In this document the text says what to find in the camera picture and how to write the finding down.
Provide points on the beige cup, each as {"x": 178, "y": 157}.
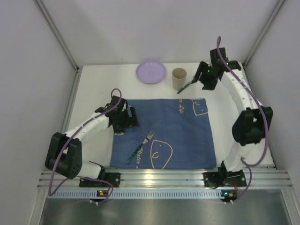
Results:
{"x": 178, "y": 78}

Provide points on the blue cloth placemat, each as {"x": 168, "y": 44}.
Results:
{"x": 182, "y": 136}

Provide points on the aluminium front rail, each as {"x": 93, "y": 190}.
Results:
{"x": 262, "y": 178}

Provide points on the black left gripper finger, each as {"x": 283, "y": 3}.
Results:
{"x": 133, "y": 120}
{"x": 118, "y": 130}

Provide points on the left aluminium frame post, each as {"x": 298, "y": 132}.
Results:
{"x": 45, "y": 13}

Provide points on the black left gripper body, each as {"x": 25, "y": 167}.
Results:
{"x": 131, "y": 116}

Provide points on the green handled fork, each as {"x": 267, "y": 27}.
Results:
{"x": 146, "y": 140}

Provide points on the right aluminium frame post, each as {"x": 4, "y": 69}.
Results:
{"x": 263, "y": 31}

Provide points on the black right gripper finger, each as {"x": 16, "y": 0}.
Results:
{"x": 209, "y": 85}
{"x": 202, "y": 66}

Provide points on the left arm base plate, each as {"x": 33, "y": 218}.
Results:
{"x": 111, "y": 177}

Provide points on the green handled spoon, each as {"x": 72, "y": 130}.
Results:
{"x": 184, "y": 87}

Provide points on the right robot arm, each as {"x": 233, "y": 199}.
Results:
{"x": 253, "y": 121}

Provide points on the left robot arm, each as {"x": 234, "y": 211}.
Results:
{"x": 65, "y": 151}

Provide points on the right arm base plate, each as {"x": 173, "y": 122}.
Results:
{"x": 216, "y": 179}

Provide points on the slotted cable duct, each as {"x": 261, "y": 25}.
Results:
{"x": 145, "y": 194}

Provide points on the lilac plate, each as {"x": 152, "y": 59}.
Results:
{"x": 151, "y": 72}

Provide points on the aluminium frame post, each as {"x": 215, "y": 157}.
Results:
{"x": 45, "y": 13}
{"x": 263, "y": 31}

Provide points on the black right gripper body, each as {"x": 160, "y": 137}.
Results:
{"x": 199, "y": 72}

